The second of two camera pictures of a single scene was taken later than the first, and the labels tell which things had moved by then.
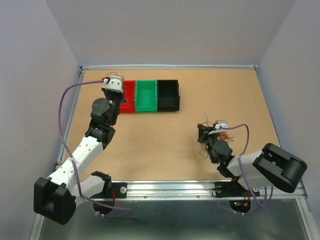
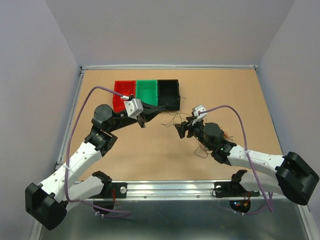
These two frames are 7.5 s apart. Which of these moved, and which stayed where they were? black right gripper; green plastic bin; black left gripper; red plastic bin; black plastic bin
Moved: black left gripper; black right gripper
Stayed: green plastic bin; red plastic bin; black plastic bin
